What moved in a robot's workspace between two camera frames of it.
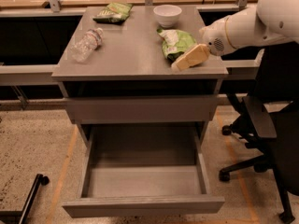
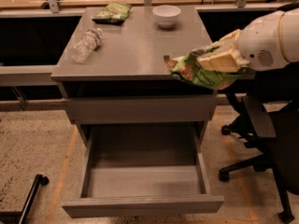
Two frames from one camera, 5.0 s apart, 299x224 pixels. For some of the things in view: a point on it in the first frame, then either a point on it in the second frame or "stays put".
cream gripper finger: x=196 y=55 to x=226 y=61
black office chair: x=268 y=120 stays put
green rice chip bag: x=175 y=42 to x=186 y=66
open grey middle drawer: x=143 y=170 stays put
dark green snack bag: x=115 y=13 stays put
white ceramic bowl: x=167 y=15 stays put
